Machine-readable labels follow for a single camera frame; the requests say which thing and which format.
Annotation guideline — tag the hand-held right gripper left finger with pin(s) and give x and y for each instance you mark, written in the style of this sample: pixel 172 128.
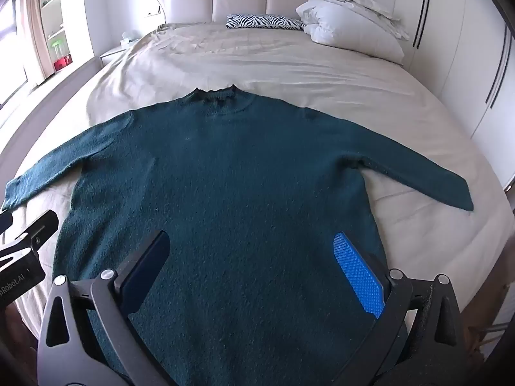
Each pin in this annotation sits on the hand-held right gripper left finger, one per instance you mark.
pixel 149 267

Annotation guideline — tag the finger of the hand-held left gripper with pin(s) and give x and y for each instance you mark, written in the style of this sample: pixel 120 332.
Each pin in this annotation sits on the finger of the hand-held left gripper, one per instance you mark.
pixel 42 229
pixel 6 222

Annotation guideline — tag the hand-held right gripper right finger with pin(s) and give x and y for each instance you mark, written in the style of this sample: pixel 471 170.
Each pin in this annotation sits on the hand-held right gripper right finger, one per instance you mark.
pixel 358 273

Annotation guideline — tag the teal knit sweater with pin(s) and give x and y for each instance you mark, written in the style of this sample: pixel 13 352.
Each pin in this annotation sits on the teal knit sweater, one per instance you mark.
pixel 241 169

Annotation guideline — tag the white low ledge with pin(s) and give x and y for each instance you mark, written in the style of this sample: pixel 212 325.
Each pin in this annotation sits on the white low ledge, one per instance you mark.
pixel 52 92

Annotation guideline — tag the red box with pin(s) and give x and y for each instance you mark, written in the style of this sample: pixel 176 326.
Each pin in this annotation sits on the red box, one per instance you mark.
pixel 63 63

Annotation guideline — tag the green ornament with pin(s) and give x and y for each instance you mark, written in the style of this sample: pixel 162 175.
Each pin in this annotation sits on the green ornament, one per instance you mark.
pixel 56 46

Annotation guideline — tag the white nightstand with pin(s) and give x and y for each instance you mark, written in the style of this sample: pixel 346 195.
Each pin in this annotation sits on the white nightstand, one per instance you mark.
pixel 114 53

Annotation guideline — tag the beige curtain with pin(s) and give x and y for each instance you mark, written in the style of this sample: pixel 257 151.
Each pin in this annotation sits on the beige curtain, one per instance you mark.
pixel 34 28

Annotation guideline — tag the tissue box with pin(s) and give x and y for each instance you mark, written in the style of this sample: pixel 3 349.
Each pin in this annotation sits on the tissue box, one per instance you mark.
pixel 129 39

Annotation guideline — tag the bed with beige sheet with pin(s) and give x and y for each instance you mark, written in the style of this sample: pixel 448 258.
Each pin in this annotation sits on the bed with beige sheet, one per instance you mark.
pixel 281 68

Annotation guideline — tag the white pillow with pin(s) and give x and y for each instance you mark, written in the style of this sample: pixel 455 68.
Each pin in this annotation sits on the white pillow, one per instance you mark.
pixel 346 24

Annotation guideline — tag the zebra print pillow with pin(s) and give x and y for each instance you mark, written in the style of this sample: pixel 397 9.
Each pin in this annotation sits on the zebra print pillow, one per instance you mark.
pixel 261 22

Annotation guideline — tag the white wall shelf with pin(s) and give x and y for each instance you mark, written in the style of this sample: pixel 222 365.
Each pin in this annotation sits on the white wall shelf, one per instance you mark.
pixel 74 8

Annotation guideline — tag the wall socket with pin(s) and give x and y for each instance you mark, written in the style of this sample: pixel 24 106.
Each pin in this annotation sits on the wall socket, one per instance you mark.
pixel 153 11

